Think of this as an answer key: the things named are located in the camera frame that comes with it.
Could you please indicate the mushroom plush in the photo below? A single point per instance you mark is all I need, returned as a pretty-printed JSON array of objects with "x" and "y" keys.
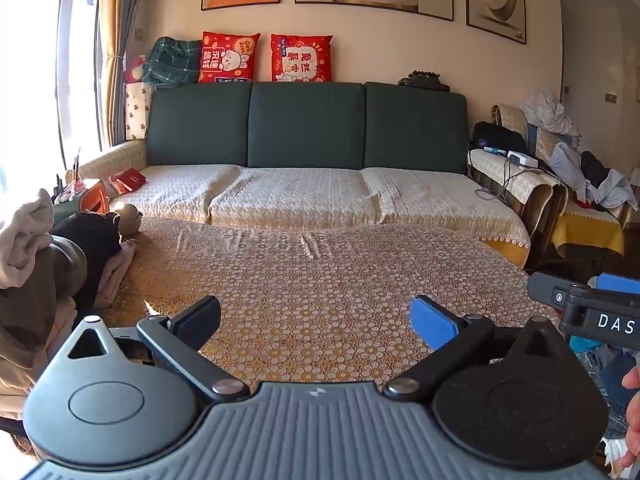
[{"x": 134, "y": 67}]

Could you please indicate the red rabbit pillow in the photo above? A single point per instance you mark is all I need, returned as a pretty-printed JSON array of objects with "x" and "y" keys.
[{"x": 227, "y": 57}]

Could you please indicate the black bag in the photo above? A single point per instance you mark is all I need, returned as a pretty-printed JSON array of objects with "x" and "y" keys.
[{"x": 497, "y": 137}]

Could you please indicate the armchair with lace cover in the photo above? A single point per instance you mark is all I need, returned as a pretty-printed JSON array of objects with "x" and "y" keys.
[{"x": 540, "y": 210}]

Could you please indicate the teal cloth pile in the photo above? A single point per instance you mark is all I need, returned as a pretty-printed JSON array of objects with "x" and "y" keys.
[{"x": 600, "y": 375}]

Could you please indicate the green pen holder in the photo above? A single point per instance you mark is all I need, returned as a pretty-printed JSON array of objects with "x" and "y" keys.
[{"x": 65, "y": 195}]

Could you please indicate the framed crescent painting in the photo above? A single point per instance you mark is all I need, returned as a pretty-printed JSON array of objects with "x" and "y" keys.
[{"x": 495, "y": 0}]

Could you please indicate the grey curtain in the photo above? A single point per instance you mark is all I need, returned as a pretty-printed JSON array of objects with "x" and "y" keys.
[{"x": 130, "y": 10}]

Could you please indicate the white device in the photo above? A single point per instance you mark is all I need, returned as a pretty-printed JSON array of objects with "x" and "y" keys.
[{"x": 522, "y": 160}]

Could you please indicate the red book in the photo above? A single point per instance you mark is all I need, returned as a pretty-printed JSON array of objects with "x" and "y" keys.
[{"x": 127, "y": 180}]

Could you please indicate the black beaded ornament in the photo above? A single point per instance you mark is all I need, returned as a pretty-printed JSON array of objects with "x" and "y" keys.
[{"x": 425, "y": 81}]

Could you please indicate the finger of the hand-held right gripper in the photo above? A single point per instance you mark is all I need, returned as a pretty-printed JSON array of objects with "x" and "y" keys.
[
  {"x": 620, "y": 283},
  {"x": 545, "y": 287}
]

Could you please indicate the green plaid blanket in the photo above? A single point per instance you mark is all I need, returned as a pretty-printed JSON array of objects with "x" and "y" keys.
[{"x": 167, "y": 62}]

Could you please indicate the person's right hand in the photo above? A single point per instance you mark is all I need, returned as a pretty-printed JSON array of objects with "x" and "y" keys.
[{"x": 632, "y": 410}]

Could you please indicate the orange box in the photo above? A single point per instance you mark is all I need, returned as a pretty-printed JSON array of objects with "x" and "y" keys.
[{"x": 95, "y": 200}]

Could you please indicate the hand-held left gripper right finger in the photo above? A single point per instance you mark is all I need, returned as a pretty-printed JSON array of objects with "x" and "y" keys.
[{"x": 435, "y": 320}]

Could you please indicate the pile of brown grey clothes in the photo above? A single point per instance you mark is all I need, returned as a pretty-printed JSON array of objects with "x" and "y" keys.
[{"x": 30, "y": 270}]

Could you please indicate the black cloth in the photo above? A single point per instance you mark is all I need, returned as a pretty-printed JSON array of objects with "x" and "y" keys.
[{"x": 85, "y": 245}]

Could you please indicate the sliding glass door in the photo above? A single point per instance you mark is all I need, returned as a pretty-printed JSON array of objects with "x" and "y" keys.
[{"x": 30, "y": 85}]

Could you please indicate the light pink cloth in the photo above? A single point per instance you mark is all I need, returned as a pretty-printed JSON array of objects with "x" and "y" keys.
[{"x": 115, "y": 275}]

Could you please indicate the pile of pale clothes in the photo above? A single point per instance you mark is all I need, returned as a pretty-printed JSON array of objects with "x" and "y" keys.
[{"x": 550, "y": 110}]

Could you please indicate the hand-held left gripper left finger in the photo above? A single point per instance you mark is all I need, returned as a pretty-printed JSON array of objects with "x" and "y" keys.
[{"x": 197, "y": 322}]

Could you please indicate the bear print gift bag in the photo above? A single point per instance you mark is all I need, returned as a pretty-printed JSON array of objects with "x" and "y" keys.
[{"x": 137, "y": 110}]

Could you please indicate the green sofa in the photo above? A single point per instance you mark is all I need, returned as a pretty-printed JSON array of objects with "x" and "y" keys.
[{"x": 305, "y": 125}]

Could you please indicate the red pillow with white panel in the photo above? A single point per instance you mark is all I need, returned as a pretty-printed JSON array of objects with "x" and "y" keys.
[{"x": 300, "y": 57}]

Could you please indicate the yellow curtain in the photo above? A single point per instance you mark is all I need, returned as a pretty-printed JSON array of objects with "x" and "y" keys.
[{"x": 112, "y": 50}]

